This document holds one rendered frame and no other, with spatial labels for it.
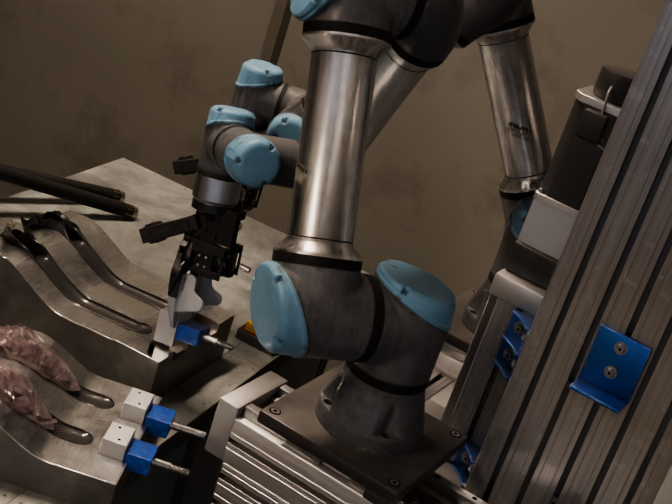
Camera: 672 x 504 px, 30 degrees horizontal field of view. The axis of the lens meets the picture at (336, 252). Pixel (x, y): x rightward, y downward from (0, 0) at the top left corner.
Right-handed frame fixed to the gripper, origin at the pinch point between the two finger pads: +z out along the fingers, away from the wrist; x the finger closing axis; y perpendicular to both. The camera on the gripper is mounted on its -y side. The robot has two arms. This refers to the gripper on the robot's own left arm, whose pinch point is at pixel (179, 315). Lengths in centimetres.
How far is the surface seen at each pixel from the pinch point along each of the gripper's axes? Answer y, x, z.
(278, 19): -74, 184, -42
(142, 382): -1.0, -6.2, 10.6
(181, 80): -110, 197, -14
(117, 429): 6.6, -26.6, 10.7
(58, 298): -20.5, -3.9, 2.6
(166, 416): 8.8, -15.8, 10.7
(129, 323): -9.1, 0.8, 4.3
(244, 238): -21, 70, 1
